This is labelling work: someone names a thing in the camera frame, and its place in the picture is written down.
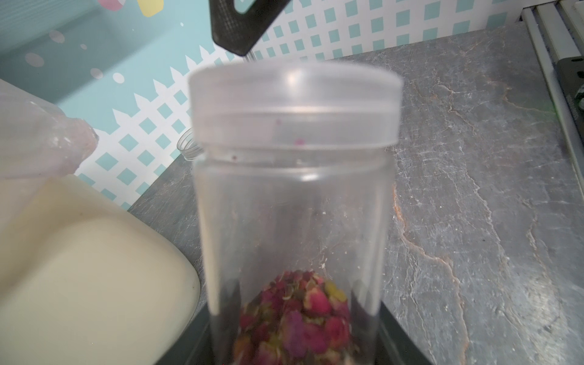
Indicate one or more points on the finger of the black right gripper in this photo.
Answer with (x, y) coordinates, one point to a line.
(238, 32)

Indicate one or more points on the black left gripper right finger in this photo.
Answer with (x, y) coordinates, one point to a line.
(394, 347)

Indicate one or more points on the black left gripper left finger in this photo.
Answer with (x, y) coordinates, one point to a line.
(194, 346)

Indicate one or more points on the clear tea jar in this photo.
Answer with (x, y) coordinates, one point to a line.
(294, 194)
(188, 147)

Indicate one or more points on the cream plastic trash bin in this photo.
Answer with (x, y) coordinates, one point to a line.
(85, 282)

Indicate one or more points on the clear plastic bin liner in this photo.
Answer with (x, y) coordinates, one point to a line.
(38, 139)

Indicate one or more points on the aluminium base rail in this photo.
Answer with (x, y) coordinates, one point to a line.
(556, 31)

